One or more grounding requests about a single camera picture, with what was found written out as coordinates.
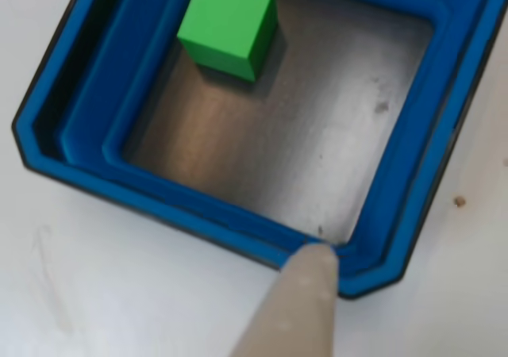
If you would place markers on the green cube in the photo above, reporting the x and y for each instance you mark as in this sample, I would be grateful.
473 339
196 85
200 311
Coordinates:
222 28

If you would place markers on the blue box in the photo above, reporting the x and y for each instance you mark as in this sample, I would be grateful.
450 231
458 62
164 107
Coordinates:
91 107

